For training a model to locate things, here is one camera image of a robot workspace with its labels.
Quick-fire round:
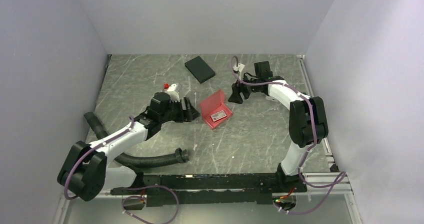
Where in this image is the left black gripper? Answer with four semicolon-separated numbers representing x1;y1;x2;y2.
159;96;201;123

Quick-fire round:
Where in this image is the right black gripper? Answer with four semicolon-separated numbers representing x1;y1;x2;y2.
227;73;260;105

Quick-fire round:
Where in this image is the red paper box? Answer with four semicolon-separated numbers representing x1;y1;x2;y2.
199;89;233;130

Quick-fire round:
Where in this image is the small red white box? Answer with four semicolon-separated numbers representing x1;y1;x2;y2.
210;110;227;122

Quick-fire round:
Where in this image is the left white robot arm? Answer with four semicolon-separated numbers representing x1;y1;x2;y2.
57;92;200;201

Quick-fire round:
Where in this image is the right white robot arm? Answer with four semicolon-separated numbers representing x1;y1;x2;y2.
228;61;329;192

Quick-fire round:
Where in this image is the black flat box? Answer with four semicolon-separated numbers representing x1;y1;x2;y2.
184;56;216;84

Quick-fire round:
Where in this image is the clear plastic case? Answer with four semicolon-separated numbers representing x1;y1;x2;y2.
265;96;277;102

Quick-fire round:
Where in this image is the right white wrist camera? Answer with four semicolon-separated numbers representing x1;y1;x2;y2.
232;63;245;80

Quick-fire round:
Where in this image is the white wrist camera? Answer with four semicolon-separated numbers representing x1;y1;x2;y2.
163;83;180;102
232;63;245;80

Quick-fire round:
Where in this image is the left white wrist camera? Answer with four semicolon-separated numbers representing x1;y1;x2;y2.
163;83;180;102

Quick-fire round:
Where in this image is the black corrugated hose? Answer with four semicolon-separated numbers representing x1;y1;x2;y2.
83;111;190;169

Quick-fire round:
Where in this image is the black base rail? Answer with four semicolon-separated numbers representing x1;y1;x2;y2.
110;173;307;207

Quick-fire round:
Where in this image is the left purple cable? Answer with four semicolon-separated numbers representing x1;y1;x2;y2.
62;115;182;224

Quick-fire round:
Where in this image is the purple cable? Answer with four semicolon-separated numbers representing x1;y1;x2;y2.
230;55;347;216
62;115;182;224

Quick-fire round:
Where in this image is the aluminium frame rail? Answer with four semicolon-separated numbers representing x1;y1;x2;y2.
52;140;364;224

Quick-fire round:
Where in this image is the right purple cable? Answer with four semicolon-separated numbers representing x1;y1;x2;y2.
230;55;347;216

